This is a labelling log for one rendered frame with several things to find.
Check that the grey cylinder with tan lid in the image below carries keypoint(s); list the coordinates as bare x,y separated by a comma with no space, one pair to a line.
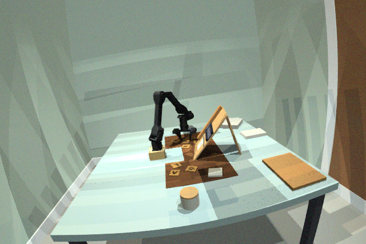
189,198

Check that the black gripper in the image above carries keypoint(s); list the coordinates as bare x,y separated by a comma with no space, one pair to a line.
184,128

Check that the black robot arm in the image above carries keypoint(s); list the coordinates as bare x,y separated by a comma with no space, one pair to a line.
157,131

